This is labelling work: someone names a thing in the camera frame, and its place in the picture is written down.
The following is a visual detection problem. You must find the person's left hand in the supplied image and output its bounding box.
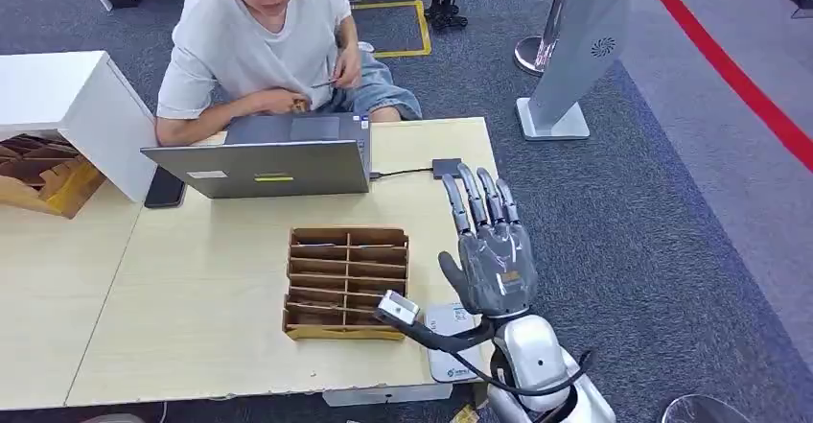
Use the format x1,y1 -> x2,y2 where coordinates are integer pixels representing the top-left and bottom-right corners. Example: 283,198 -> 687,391
333,43 -> 363,91

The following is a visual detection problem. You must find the person's right hand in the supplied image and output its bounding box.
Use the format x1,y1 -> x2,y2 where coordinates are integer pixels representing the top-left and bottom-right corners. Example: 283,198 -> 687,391
267,88 -> 313,116

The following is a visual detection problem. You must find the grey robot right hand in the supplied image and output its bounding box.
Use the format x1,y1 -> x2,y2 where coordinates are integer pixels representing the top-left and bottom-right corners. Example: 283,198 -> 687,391
438,164 -> 539,319

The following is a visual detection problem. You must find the person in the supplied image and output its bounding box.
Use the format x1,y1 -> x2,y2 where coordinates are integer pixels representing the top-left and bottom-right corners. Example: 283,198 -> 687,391
155,0 -> 424,148

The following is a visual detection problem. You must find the grey laptop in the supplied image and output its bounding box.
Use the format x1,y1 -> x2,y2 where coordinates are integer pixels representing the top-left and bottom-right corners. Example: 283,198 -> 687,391
140,111 -> 373,200

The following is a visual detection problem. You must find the white flat device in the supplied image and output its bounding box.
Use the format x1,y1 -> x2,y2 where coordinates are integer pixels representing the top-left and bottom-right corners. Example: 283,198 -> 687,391
424,302 -> 485,385

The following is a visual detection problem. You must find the yellow floor tape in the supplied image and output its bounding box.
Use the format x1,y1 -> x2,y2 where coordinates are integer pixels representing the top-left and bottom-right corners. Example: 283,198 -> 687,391
351,0 -> 433,59

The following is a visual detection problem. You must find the black adapter block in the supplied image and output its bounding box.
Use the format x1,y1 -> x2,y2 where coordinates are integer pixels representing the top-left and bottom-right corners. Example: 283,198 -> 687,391
432,157 -> 464,180

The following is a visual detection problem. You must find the black phone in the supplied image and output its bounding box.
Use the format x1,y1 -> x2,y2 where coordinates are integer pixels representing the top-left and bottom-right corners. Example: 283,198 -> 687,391
144,165 -> 187,210

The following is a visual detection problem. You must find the wooden divided card box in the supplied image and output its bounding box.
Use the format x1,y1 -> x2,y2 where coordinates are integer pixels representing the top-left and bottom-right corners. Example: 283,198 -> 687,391
282,226 -> 411,342

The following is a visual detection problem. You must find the chrome stanchion base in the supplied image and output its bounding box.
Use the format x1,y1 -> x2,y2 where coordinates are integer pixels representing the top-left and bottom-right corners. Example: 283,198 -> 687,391
513,35 -> 560,79

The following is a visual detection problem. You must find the white cabinet box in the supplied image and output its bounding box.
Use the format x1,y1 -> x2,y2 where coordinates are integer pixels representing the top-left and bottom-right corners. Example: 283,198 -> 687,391
0,50 -> 159,204

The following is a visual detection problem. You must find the silver kiosk stand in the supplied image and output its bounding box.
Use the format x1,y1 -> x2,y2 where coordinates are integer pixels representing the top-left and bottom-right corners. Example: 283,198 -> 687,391
515,0 -> 631,142

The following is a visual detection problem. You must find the clear round cover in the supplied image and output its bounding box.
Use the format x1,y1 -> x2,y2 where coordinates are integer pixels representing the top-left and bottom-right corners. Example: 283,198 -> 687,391
660,394 -> 757,423

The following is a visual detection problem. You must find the red floor stripe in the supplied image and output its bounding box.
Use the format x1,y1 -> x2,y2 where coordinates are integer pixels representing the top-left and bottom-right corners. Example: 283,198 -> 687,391
635,0 -> 813,174

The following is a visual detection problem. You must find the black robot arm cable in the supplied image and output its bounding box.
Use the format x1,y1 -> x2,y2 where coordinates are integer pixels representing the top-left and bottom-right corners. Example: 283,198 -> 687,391
373,308 -> 596,398

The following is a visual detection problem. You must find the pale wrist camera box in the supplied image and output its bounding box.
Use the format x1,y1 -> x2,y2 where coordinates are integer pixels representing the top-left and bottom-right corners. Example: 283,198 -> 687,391
378,291 -> 421,326

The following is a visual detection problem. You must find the black laptop cable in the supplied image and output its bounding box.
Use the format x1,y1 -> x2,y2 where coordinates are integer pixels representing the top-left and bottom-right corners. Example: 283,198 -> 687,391
369,167 -> 436,182

